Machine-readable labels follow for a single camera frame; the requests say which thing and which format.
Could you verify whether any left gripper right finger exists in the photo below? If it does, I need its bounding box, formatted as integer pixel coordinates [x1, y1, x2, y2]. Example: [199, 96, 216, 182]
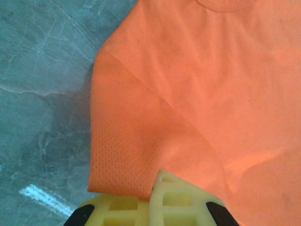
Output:
[148, 169, 238, 226]

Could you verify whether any orange t-shirt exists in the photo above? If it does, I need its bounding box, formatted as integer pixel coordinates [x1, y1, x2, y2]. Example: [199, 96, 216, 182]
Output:
[87, 0, 301, 226]

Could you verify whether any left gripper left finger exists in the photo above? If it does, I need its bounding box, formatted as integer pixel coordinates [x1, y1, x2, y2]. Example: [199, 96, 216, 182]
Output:
[63, 193, 151, 226]

